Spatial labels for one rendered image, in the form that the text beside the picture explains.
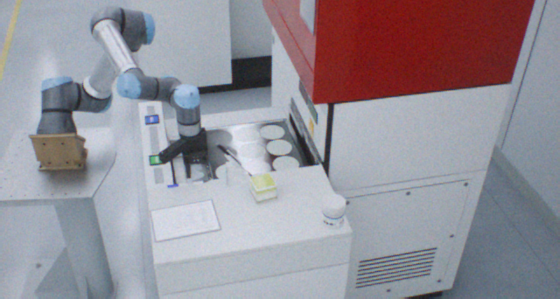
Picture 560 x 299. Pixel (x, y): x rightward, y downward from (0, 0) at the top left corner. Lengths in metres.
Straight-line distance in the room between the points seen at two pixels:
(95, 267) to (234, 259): 1.10
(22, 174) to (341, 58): 1.32
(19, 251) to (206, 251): 1.70
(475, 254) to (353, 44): 1.71
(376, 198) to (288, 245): 0.59
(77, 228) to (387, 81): 1.42
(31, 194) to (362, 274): 1.40
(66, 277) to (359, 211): 1.44
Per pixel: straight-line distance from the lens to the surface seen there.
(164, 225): 1.93
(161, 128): 2.36
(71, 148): 2.40
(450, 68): 2.12
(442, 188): 2.47
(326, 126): 2.06
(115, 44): 2.01
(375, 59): 1.98
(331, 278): 2.05
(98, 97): 2.44
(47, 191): 2.39
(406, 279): 2.81
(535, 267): 3.38
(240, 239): 1.88
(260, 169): 2.23
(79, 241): 2.71
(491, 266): 3.29
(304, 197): 2.02
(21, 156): 2.60
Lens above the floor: 2.32
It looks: 37 degrees down
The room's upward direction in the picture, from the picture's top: 1 degrees clockwise
